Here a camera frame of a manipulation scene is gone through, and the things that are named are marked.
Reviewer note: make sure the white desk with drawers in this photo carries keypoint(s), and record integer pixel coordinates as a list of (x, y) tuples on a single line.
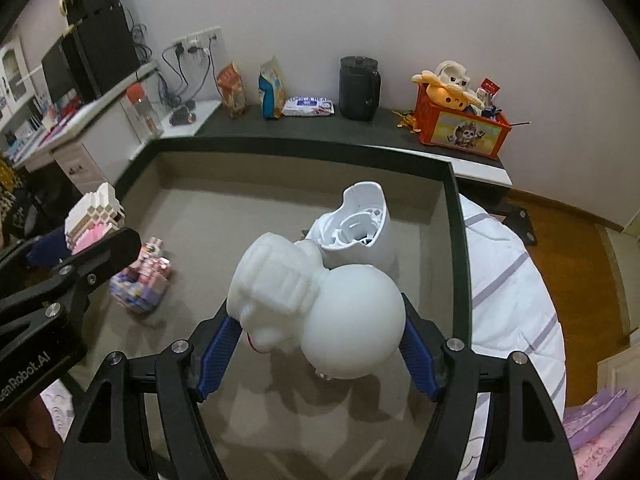
[(80, 150)]

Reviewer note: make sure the orange snack bag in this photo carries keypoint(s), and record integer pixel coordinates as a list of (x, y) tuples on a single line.
[(233, 90)]

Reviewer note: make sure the blue white bottle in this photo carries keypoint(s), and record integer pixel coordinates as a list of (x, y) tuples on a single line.
[(272, 90)]

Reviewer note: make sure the white round-headed figurine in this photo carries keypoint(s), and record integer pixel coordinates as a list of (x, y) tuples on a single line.
[(320, 305)]

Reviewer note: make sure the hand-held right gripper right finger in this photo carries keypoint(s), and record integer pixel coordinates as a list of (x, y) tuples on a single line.
[(421, 360)]

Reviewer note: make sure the low dark-topped shelf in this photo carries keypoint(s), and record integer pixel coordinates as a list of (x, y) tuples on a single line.
[(350, 132)]

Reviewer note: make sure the black monitor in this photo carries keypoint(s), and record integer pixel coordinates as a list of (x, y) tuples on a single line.
[(56, 76)]

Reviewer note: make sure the white plush toy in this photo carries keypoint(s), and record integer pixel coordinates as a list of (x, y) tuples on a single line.
[(454, 74)]

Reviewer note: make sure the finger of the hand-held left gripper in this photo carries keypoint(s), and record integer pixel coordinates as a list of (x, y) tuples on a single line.
[(46, 251), (107, 252)]

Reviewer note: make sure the white glass-door cabinet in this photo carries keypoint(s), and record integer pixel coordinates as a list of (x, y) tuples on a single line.
[(15, 80)]

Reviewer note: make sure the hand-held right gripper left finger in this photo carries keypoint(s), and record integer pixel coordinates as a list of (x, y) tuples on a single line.
[(216, 360)]

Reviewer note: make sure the black computer tower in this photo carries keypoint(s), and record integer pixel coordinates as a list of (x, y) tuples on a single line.
[(102, 57)]

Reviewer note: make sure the small yellow toy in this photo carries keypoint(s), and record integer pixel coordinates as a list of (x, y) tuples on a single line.
[(407, 120)]

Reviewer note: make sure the clear bottle with orange cap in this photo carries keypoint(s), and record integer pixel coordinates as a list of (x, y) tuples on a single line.
[(143, 110)]

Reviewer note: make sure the pink box with dark rim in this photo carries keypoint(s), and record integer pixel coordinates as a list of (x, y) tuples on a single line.
[(225, 220)]

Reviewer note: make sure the yellow plush toy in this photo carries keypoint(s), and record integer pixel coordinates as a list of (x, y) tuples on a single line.
[(447, 92)]

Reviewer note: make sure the small black device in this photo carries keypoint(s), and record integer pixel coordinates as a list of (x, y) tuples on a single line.
[(182, 117)]

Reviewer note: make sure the black kettle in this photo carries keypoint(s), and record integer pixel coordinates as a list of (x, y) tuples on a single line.
[(357, 87)]

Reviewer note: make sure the red tag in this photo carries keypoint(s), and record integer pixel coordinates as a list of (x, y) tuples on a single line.
[(491, 86)]

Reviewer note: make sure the purple pink printed blanket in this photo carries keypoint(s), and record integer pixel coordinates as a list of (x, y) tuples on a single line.
[(595, 425)]

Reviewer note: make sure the white wall outlets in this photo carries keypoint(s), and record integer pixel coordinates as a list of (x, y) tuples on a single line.
[(196, 41)]

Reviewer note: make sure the wet wipes pack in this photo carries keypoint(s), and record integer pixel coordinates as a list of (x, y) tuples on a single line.
[(308, 106)]

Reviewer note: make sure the white plastic shell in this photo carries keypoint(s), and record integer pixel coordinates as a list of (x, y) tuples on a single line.
[(357, 227)]

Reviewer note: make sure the orange toy crate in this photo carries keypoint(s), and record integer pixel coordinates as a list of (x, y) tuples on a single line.
[(465, 130)]

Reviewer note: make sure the pink and white block toy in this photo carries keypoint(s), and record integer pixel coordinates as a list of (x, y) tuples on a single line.
[(92, 217)]

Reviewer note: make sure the black metal bracket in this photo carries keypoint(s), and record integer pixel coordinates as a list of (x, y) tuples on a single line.
[(521, 226)]

